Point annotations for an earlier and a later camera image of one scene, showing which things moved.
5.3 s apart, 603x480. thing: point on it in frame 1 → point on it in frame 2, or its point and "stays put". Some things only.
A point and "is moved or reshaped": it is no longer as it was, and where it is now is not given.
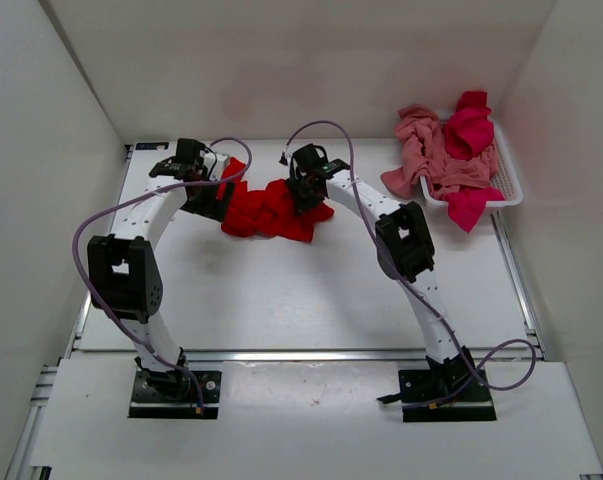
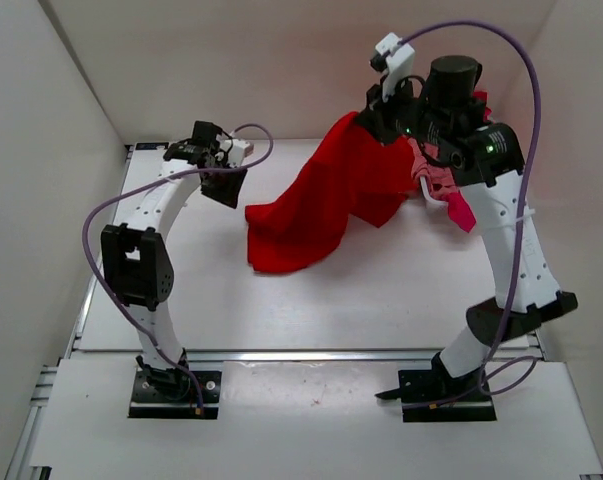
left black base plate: (172, 395) stays put
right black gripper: (304, 195) → (379, 120)
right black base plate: (448, 390) stays put
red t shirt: (272, 211) is moved or reshaped
